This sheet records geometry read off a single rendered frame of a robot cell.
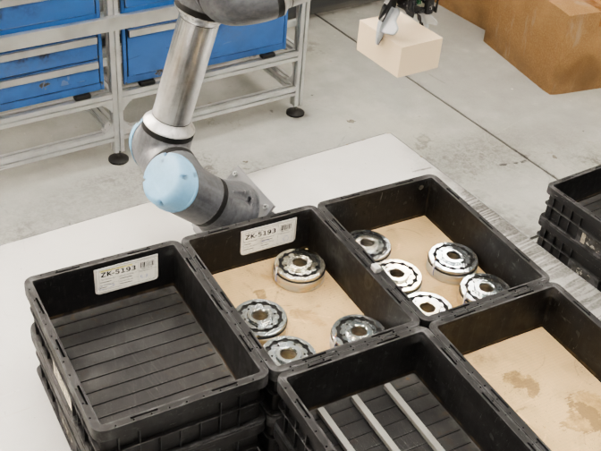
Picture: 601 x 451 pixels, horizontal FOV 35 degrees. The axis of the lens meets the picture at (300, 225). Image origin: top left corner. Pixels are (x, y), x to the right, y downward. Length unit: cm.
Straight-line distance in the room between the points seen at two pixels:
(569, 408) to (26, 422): 97
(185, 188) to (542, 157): 238
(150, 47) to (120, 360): 207
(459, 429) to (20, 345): 87
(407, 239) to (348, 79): 248
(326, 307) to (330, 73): 275
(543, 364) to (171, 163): 84
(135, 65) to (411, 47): 166
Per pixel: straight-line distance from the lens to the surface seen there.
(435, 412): 168
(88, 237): 222
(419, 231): 207
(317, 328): 179
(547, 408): 174
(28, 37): 337
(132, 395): 166
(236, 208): 205
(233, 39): 379
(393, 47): 218
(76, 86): 357
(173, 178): 196
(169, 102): 202
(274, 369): 156
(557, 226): 280
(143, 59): 363
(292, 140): 394
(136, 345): 175
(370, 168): 250
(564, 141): 425
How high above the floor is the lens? 203
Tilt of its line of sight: 36 degrees down
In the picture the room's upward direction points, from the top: 5 degrees clockwise
